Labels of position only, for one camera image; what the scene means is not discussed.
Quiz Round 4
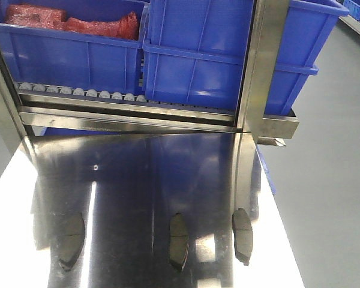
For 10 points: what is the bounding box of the blue plastic bin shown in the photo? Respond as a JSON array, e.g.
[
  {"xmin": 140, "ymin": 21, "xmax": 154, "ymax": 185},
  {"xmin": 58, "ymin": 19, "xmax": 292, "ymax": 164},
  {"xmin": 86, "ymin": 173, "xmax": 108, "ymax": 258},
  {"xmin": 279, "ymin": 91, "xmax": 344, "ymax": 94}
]
[
  {"xmin": 0, "ymin": 1, "xmax": 149, "ymax": 94},
  {"xmin": 143, "ymin": 1, "xmax": 254, "ymax": 110},
  {"xmin": 265, "ymin": 1, "xmax": 349, "ymax": 116}
]

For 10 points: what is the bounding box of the middle blue plastic bin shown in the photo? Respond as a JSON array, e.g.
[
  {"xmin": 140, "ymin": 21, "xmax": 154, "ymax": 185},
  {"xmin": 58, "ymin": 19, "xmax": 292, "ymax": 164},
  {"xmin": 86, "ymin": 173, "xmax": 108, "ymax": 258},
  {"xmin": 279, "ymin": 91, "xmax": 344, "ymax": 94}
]
[{"xmin": 143, "ymin": 1, "xmax": 254, "ymax": 110}]

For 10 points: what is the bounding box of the brake pad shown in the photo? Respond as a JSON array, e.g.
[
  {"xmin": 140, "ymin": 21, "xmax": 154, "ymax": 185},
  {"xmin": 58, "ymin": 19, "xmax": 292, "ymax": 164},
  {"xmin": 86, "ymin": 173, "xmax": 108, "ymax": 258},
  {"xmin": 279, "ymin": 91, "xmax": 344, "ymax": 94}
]
[
  {"xmin": 169, "ymin": 213, "xmax": 189, "ymax": 272},
  {"xmin": 232, "ymin": 208, "xmax": 253, "ymax": 266},
  {"xmin": 57, "ymin": 212, "xmax": 86, "ymax": 271}
]

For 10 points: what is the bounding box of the right blue plastic bin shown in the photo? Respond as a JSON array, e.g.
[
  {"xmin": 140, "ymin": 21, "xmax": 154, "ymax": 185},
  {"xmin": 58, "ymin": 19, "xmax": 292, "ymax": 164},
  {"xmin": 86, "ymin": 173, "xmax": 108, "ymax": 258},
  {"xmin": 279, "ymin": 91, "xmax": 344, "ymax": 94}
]
[{"xmin": 265, "ymin": 1, "xmax": 349, "ymax": 116}]

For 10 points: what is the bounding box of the white roller conveyor track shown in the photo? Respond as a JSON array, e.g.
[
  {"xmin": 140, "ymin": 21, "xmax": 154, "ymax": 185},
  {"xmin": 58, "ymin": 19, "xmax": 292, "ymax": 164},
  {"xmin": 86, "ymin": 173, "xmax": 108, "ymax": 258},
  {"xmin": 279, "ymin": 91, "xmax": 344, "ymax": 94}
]
[{"xmin": 14, "ymin": 82, "xmax": 147, "ymax": 103}]

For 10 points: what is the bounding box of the red bubble wrap bag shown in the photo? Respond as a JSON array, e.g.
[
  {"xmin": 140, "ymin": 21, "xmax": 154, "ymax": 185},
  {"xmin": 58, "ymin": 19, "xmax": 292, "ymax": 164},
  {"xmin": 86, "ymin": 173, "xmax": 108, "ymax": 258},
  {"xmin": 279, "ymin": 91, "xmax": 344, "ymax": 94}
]
[{"xmin": 5, "ymin": 3, "xmax": 139, "ymax": 40}]

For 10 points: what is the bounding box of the left blue plastic bin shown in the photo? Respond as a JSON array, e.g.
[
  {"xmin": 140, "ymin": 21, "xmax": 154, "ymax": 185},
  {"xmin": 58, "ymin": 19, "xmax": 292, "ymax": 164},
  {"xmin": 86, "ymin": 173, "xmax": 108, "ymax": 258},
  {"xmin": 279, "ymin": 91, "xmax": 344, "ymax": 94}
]
[{"xmin": 0, "ymin": 1, "xmax": 149, "ymax": 94}]

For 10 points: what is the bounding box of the stainless steel rack frame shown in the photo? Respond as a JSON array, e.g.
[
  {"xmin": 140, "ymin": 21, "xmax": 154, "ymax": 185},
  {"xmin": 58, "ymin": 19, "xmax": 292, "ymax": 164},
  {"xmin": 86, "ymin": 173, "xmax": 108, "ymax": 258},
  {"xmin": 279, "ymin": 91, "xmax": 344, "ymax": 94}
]
[{"xmin": 0, "ymin": 1, "xmax": 298, "ymax": 153}]

